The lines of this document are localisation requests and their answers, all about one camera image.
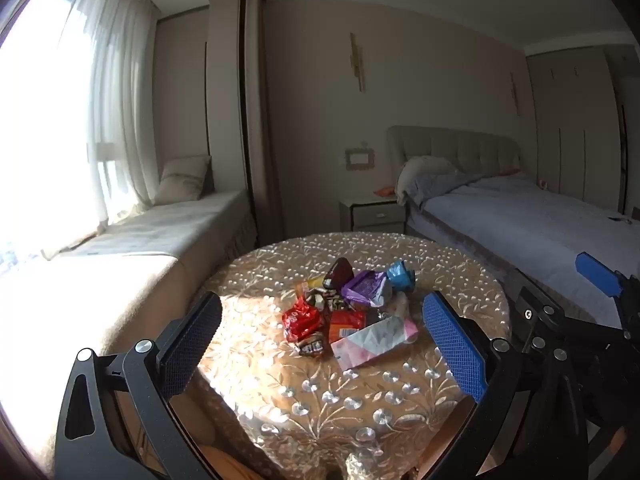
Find purple foil wrapper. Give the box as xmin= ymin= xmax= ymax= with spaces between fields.
xmin=341 ymin=271 xmax=393 ymax=309

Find bed with blue duvet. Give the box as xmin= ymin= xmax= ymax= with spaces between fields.
xmin=406 ymin=171 xmax=639 ymax=327

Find beige square cushion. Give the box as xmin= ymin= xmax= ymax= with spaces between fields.
xmin=153 ymin=156 xmax=210 ymax=206

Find white pillow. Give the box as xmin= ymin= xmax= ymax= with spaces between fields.
xmin=395 ymin=155 xmax=458 ymax=206

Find orange red snack packet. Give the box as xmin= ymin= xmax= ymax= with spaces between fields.
xmin=328 ymin=310 xmax=367 ymax=344

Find light blue wrapper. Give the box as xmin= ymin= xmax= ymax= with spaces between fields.
xmin=385 ymin=260 xmax=416 ymax=292

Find beige lace tablecloth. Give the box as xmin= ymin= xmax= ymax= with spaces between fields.
xmin=190 ymin=232 xmax=510 ymax=479

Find white sheer curtain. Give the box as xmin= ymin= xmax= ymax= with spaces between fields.
xmin=64 ymin=0 xmax=160 ymax=230

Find wall switch panel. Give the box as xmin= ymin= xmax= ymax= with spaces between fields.
xmin=344 ymin=148 xmax=375 ymax=171

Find dark red wrapper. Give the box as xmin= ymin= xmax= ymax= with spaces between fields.
xmin=322 ymin=257 xmax=355 ymax=292

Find orange item on nightstand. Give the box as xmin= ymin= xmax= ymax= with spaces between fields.
xmin=374 ymin=186 xmax=395 ymax=197

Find brown striped candy wrapper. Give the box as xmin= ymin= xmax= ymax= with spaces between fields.
xmin=295 ymin=332 xmax=328 ymax=359

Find beige built-in wardrobe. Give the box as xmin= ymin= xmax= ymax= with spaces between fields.
xmin=527 ymin=44 xmax=639 ymax=214

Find gold wall sconce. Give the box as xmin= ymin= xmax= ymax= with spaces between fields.
xmin=510 ymin=72 xmax=521 ymax=117
xmin=349 ymin=32 xmax=366 ymax=93

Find window seat cushion bench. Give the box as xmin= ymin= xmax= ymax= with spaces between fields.
xmin=1 ymin=191 xmax=256 ymax=476

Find white bedside nightstand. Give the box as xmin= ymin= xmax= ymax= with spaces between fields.
xmin=340 ymin=195 xmax=406 ymax=234

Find brown drape curtain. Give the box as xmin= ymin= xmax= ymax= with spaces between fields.
xmin=242 ymin=0 xmax=284 ymax=246

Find beige tufted headboard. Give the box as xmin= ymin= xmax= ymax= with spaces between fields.
xmin=386 ymin=126 xmax=523 ymax=204

